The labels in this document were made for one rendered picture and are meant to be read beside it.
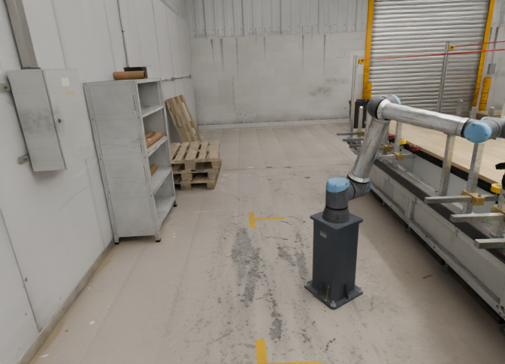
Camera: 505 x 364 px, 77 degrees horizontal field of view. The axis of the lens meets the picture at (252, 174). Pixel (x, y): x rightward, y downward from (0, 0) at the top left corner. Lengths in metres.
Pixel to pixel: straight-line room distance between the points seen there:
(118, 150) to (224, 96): 6.40
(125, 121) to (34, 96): 0.96
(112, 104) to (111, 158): 0.48
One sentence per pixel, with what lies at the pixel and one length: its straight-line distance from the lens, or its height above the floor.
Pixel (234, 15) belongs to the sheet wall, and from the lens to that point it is 9.31.
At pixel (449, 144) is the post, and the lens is 2.40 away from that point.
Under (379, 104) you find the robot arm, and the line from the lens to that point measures 1.91.
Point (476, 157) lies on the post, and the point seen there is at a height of 1.07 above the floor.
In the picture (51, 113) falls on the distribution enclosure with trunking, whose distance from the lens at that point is 2.25.
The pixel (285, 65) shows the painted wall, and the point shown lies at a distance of 9.28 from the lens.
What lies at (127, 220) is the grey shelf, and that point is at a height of 0.25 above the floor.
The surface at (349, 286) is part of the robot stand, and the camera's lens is 2.53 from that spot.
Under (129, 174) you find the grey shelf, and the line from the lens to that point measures 3.16.
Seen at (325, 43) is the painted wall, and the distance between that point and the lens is 9.51.
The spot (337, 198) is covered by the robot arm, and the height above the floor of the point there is 0.77.
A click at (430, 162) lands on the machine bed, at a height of 0.80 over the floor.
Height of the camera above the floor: 1.60
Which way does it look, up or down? 18 degrees down
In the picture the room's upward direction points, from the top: 3 degrees counter-clockwise
